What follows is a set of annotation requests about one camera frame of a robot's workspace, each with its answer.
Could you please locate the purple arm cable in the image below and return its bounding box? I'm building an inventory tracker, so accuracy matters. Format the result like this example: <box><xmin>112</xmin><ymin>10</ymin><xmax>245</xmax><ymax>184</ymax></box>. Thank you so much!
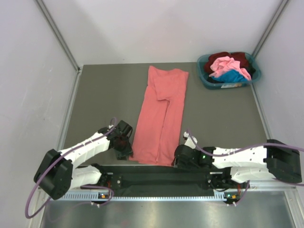
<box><xmin>185</xmin><ymin>129</ymin><xmax>304</xmax><ymax>207</ymax></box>
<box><xmin>25</xmin><ymin>116</ymin><xmax>116</xmax><ymax>220</ymax></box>

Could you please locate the left aluminium corner post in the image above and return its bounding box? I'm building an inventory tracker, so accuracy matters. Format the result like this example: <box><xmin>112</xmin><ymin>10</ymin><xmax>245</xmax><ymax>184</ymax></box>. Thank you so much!
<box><xmin>35</xmin><ymin>0</ymin><xmax>83</xmax><ymax>74</ymax></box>

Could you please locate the light pink t shirt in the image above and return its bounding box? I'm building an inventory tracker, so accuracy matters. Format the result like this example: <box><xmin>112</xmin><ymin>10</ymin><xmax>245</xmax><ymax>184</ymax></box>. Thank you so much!
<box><xmin>209</xmin><ymin>56</ymin><xmax>252</xmax><ymax>81</ymax></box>

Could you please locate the white slotted cable duct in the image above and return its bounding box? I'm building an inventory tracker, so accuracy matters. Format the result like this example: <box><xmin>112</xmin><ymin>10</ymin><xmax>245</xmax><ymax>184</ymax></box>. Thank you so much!
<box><xmin>47</xmin><ymin>191</ymin><xmax>240</xmax><ymax>202</ymax></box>

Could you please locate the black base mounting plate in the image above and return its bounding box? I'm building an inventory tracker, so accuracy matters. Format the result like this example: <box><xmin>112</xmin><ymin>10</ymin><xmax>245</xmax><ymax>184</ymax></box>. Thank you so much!
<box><xmin>97</xmin><ymin>165</ymin><xmax>246</xmax><ymax>197</ymax></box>

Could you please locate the blue t shirt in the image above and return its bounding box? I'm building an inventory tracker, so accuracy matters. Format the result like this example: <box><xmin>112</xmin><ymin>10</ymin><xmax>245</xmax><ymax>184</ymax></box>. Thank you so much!
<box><xmin>211</xmin><ymin>70</ymin><xmax>247</xmax><ymax>83</ymax></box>

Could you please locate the dark red t shirt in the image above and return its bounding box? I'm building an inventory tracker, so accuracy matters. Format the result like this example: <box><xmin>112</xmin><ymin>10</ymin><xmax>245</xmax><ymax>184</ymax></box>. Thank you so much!
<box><xmin>203</xmin><ymin>51</ymin><xmax>249</xmax><ymax>74</ymax></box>

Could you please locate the teal plastic laundry basket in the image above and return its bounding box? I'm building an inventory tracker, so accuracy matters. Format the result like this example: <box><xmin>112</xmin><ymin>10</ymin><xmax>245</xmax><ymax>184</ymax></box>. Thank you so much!
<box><xmin>197</xmin><ymin>52</ymin><xmax>262</xmax><ymax>89</ymax></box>

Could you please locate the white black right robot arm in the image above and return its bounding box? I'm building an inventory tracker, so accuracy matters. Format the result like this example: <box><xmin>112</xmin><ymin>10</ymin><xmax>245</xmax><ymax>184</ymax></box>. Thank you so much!
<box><xmin>173</xmin><ymin>136</ymin><xmax>302</xmax><ymax>189</ymax></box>

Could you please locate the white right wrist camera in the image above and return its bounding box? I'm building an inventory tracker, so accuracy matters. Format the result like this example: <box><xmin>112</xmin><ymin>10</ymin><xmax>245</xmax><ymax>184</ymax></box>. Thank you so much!
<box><xmin>183</xmin><ymin>132</ymin><xmax>198</xmax><ymax>149</ymax></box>

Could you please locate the coral red t shirt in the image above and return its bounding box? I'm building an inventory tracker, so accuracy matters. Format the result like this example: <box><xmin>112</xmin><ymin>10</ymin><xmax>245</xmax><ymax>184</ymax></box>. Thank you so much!
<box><xmin>130</xmin><ymin>66</ymin><xmax>189</xmax><ymax>166</ymax></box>

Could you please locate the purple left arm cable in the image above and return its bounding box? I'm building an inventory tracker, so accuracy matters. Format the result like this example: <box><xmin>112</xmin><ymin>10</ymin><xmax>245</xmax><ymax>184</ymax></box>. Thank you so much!
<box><xmin>25</xmin><ymin>116</ymin><xmax>116</xmax><ymax>220</ymax></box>

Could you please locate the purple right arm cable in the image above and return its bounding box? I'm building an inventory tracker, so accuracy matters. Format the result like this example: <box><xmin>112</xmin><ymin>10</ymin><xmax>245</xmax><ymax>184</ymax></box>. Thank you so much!
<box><xmin>185</xmin><ymin>129</ymin><xmax>304</xmax><ymax>207</ymax></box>

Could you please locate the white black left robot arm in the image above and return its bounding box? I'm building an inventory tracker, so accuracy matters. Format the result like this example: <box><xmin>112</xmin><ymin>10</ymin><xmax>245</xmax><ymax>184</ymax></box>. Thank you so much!
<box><xmin>34</xmin><ymin>120</ymin><xmax>133</xmax><ymax>200</ymax></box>

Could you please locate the aluminium corner post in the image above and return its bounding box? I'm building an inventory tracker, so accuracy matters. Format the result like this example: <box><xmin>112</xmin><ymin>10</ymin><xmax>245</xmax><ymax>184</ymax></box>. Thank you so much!
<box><xmin>35</xmin><ymin>0</ymin><xmax>83</xmax><ymax>74</ymax></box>
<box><xmin>252</xmin><ymin>0</ymin><xmax>290</xmax><ymax>58</ymax></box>

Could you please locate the right aluminium corner post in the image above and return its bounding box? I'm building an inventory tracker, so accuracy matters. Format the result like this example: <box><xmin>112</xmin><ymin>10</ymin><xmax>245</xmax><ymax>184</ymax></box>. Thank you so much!
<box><xmin>252</xmin><ymin>0</ymin><xmax>290</xmax><ymax>58</ymax></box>

